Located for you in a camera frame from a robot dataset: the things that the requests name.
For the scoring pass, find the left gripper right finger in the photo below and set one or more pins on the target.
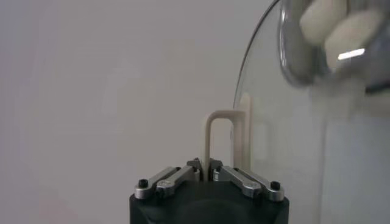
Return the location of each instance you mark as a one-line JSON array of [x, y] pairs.
[[240, 181]]

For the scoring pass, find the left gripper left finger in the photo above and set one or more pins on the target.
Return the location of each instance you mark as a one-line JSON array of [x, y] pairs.
[[176, 179]]

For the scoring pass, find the white steamed baozi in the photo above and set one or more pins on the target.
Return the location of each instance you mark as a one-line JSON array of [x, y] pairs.
[[323, 21]]

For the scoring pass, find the stainless steel steamer basket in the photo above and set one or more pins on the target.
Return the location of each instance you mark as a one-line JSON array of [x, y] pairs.
[[295, 67]]

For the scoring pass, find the cream electric cooker base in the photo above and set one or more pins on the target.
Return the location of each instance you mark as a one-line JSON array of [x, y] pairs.
[[350, 100]]

